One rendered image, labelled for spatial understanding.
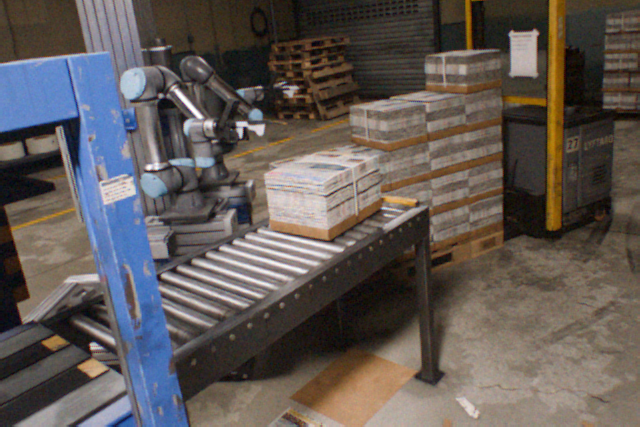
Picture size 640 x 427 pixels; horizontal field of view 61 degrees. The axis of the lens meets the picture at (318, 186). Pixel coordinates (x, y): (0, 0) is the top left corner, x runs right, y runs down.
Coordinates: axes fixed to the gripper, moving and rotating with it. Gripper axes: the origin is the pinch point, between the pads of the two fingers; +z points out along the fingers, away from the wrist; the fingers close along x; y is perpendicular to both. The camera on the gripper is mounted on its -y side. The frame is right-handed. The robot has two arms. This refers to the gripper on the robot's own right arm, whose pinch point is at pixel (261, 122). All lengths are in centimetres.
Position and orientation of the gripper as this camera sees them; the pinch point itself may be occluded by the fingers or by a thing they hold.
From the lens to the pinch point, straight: 201.3
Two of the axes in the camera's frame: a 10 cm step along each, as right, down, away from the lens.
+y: 0.4, 9.8, 1.7
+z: 8.7, 0.5, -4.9
